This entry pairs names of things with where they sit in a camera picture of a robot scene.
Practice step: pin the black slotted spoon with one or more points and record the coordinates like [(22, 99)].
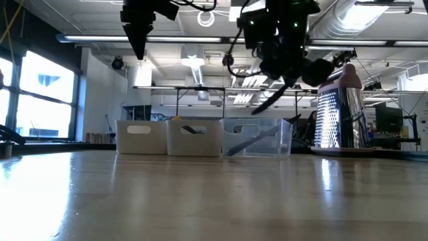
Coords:
[(190, 129)]

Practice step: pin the yellow silicone spatula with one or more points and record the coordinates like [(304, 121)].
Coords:
[(177, 118)]

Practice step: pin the long ceiling light bar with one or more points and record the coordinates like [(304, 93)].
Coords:
[(100, 39)]

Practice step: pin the clear plastic bin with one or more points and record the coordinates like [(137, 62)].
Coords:
[(267, 147)]

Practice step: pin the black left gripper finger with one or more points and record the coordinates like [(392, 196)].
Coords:
[(132, 37), (145, 37)]

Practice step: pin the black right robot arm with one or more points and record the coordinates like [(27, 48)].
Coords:
[(277, 30)]

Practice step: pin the silver ceiling air duct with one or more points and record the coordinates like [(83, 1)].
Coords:
[(337, 20)]

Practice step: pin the white plastic bin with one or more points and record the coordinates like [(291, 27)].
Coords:
[(140, 144), (194, 145)]

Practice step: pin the black computer monitor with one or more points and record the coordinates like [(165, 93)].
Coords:
[(137, 113), (388, 118)]

